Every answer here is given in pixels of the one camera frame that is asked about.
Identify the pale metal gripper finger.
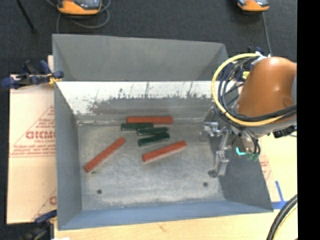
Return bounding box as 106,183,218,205
199,121,222,142
207,149,230,179

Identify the red-brown flat block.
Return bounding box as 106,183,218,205
83,136,127,174
141,140,188,165
126,115,174,125

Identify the dark green flat block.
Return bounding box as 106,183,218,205
120,122,154,132
136,126,170,137
137,132,171,148

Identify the grey metal bin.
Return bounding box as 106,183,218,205
51,33,274,231

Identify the brown cardboard board red print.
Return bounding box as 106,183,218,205
6,73,281,225

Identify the black cylinder on white bracket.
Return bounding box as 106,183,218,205
272,125,297,139

